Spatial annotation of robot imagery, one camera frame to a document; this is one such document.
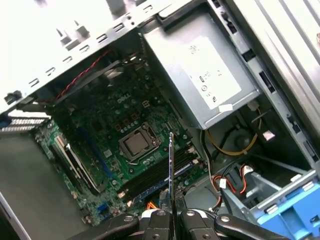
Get grey metal drive cage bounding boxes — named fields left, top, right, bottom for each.
left=219, top=168, right=320, bottom=240

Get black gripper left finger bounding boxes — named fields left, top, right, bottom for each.
left=92, top=189, right=174, bottom=240

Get grey power supply unit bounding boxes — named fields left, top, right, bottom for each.
left=138, top=12, right=261, bottom=131

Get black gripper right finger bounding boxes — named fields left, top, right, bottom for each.
left=174, top=187, right=285, bottom=240

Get red black twisted wire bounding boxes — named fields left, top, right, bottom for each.
left=55, top=48, right=118, bottom=100

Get orange wires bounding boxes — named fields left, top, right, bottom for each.
left=145, top=200, right=161, bottom=211

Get green motherboard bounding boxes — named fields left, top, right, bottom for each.
left=34, top=57, right=209, bottom=221

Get silver CPU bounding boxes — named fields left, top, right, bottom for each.
left=124, top=135, right=149, bottom=155

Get black RAM slot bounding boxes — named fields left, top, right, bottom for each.
left=116, top=147, right=199, bottom=199

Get black open PC case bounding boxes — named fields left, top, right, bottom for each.
left=0, top=0, right=320, bottom=240

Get blue RAM stick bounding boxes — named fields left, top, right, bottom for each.
left=167, top=131, right=177, bottom=226

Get black graphics card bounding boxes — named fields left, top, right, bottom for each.
left=54, top=135, right=106, bottom=196

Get blue drive carrier latch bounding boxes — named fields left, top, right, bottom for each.
left=256, top=181, right=320, bottom=240

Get yellow wire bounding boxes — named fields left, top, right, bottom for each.
left=204, top=117, right=263, bottom=156

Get red white wire bundle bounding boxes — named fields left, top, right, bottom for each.
left=210, top=163, right=255, bottom=211

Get CPU socket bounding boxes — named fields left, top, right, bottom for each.
left=118, top=121, right=163, bottom=168

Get black case fan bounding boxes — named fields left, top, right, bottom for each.
left=53, top=56, right=126, bottom=106

